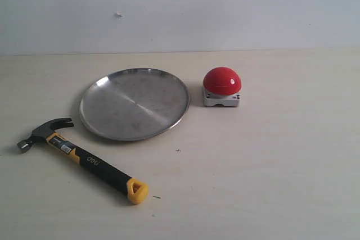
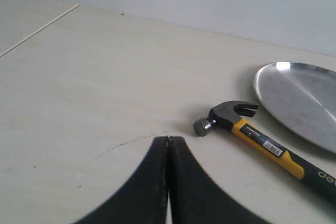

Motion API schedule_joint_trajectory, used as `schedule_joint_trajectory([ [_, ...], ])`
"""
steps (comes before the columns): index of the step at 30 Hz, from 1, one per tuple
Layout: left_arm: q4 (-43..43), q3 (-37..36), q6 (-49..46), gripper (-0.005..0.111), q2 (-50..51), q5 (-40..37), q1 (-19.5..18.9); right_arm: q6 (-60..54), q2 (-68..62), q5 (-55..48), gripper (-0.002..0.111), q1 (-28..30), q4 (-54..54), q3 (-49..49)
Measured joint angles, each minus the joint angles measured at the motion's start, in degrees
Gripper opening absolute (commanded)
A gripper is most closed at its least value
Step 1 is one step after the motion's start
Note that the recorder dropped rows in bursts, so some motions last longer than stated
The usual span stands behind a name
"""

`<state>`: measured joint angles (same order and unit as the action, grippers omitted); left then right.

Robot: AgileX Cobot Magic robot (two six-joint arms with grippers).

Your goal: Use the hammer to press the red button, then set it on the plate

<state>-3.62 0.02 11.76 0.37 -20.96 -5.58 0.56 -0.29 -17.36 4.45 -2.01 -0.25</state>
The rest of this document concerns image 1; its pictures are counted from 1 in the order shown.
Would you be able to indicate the black yellow claw hammer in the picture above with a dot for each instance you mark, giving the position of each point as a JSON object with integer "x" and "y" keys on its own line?
{"x": 134, "y": 190}

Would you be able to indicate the red dome push button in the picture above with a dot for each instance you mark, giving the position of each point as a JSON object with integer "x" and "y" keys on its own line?
{"x": 221, "y": 86}

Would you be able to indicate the round steel plate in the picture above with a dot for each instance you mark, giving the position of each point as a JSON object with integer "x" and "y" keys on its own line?
{"x": 134, "y": 104}

